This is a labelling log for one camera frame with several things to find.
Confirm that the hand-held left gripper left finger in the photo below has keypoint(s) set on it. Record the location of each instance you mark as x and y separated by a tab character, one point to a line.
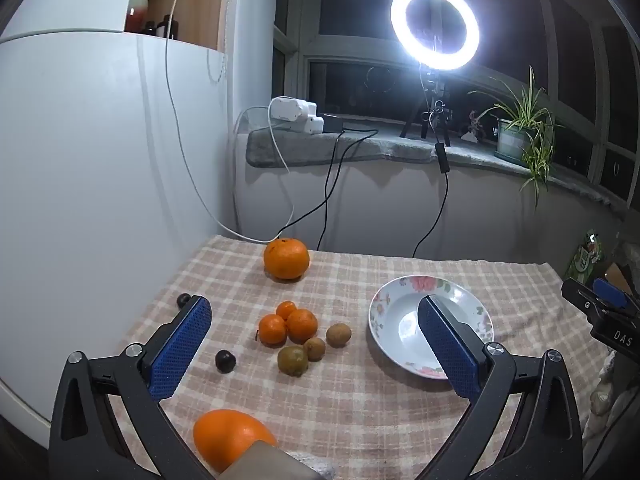
182	345

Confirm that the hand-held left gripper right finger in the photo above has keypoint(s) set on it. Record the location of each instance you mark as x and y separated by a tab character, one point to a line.
447	350

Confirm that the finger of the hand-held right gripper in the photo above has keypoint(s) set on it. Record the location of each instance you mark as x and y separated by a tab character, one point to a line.
611	292
580	296

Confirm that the white floral plate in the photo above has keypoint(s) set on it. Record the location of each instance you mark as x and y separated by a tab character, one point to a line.
397	320

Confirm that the medium tangerine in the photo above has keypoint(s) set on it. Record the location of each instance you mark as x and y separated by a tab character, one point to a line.
271	330
303	325

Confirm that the large orange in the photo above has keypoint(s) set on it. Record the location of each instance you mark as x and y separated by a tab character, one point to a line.
286	258
230	435

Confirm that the brown cardboard box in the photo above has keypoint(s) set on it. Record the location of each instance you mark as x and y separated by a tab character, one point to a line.
617	275

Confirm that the green snack packet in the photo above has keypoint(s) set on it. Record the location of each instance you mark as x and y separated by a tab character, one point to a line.
590	257

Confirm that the dark plum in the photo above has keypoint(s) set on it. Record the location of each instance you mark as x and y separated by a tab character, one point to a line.
225	361
183	300

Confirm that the white figurine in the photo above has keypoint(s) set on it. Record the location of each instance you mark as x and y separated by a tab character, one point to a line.
600	395

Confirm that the small tangerine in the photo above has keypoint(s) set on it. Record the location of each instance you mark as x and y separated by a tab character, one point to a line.
286	308

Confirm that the brown kiwi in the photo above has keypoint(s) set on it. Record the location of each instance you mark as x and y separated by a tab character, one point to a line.
338	335
315	349
292	361

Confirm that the plaid tablecloth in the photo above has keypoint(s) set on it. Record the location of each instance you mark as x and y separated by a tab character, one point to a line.
350	410

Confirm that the white striped plant pot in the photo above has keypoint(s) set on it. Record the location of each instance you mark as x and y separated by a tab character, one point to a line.
512	142

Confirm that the spider plant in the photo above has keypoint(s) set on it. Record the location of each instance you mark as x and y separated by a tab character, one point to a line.
530	110

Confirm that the small window sill ornament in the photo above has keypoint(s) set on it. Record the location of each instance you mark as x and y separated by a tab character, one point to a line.
472	130

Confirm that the white cabinet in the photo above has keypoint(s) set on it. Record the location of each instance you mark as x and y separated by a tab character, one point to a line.
100	160

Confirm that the grey window sill mat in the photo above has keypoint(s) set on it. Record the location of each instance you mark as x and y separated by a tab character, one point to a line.
300	150

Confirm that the black tripod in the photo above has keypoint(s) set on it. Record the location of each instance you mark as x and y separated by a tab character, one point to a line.
415	115

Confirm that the black power adapter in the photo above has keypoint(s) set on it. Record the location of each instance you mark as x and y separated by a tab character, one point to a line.
332	123

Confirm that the dark bottle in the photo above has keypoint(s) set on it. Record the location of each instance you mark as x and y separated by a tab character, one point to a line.
167	26
150	28

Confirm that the red vase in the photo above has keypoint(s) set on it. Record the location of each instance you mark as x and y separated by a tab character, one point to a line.
136	12

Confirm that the wooden shelf unit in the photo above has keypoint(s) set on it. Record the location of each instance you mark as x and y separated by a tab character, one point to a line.
200	0

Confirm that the window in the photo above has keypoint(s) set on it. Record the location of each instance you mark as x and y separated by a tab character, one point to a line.
350	10

